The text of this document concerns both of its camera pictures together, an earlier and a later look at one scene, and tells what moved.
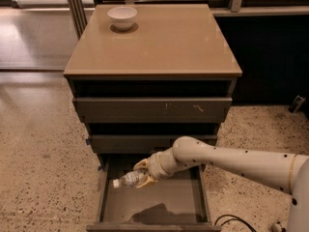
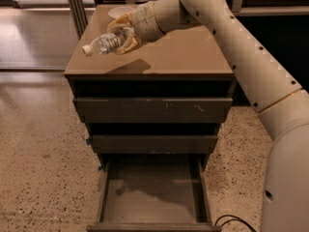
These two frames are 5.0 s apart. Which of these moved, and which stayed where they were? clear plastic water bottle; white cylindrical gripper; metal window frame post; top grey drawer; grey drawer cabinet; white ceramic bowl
Moved: white cylindrical gripper; clear plastic water bottle
Stayed: top grey drawer; white ceramic bowl; grey drawer cabinet; metal window frame post
